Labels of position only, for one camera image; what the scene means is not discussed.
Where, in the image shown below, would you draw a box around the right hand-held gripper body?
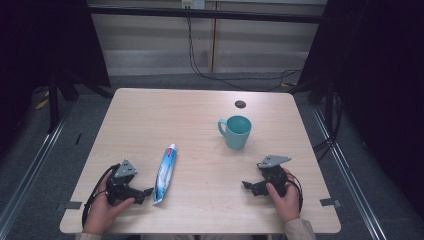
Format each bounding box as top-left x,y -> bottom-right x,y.
256,154 -> 292,198

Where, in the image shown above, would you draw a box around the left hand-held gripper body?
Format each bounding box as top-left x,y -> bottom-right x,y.
105,158 -> 138,207

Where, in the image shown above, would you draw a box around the blue and white toothpaste tube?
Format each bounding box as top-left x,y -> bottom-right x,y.
152,143 -> 179,206

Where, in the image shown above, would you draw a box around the teal cup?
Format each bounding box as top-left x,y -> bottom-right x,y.
217,115 -> 253,151

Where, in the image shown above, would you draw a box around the person's right hand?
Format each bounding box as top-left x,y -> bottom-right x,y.
265,169 -> 301,224

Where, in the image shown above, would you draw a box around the person's left hand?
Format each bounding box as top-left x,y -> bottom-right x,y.
83,171 -> 136,236

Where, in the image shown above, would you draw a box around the grey tape piece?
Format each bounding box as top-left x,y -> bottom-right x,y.
319,197 -> 342,208
63,200 -> 83,211

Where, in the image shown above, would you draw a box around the black metal stand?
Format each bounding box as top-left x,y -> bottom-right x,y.
289,74 -> 336,134
46,71 -> 114,134

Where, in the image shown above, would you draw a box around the yellow floor scrap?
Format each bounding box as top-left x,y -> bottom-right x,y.
34,98 -> 50,111

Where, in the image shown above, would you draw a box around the black curtain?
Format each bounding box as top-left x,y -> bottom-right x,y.
296,0 -> 424,219
0,0 -> 112,158

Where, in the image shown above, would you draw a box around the black horizontal bar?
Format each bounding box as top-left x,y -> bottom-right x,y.
87,5 -> 329,24

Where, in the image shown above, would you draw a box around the left hand-held gripper cable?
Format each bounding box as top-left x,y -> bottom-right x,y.
81,163 -> 121,230

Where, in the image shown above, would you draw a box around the hand-held gripper cable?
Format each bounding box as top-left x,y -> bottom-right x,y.
81,163 -> 121,230
282,169 -> 305,213

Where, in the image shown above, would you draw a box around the right hand-held gripper cable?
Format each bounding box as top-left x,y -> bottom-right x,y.
282,169 -> 305,213

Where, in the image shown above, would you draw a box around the black floor cables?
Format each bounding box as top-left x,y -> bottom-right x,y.
312,93 -> 345,163

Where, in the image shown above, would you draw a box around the metal floor rail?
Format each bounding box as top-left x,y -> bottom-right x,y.
0,101 -> 76,234
311,106 -> 389,240

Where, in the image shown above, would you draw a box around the black wall cable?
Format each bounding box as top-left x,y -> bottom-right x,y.
186,16 -> 303,92

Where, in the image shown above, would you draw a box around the white wall socket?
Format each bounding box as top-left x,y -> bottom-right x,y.
180,0 -> 206,10

